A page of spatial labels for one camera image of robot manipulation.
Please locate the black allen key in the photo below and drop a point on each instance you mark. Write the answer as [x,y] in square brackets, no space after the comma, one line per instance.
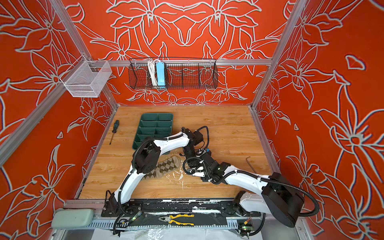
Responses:
[249,163]

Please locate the black wire wall basket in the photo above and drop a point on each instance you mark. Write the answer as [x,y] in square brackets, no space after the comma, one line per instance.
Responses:
[187,74]

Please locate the light blue box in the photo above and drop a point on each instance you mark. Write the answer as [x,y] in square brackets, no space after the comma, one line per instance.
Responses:
[160,67]

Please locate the green handle screwdriver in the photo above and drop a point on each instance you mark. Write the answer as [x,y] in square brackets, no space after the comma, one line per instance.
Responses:
[114,131]

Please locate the beige argyle sock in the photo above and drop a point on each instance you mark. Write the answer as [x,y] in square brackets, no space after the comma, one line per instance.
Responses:
[164,167]

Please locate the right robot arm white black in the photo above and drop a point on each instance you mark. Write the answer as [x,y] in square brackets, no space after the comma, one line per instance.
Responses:
[265,194]

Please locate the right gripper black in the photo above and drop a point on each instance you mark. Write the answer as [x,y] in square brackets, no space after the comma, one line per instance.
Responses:
[204,179]

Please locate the green plastic divided tray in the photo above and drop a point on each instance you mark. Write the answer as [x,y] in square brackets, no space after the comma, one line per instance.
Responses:
[153,125]

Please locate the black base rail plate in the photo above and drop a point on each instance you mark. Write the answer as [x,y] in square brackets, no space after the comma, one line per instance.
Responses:
[221,207]

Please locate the pale green foam pad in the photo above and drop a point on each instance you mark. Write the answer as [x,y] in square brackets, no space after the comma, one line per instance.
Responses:
[72,218]

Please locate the white wire mesh basket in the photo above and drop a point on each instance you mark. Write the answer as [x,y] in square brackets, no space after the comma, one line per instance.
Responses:
[86,79]

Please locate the yellow handle pliers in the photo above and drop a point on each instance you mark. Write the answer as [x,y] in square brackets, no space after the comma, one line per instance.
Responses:
[174,219]

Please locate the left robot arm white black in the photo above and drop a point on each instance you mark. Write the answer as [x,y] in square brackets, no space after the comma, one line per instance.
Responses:
[145,159]

